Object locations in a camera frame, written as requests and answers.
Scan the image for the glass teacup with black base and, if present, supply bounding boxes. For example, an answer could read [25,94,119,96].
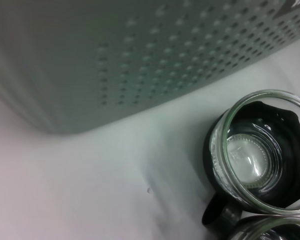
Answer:
[226,215,300,240]
[201,89,300,228]

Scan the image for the grey perforated storage bin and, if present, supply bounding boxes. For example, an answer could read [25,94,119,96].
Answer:
[0,0,300,136]

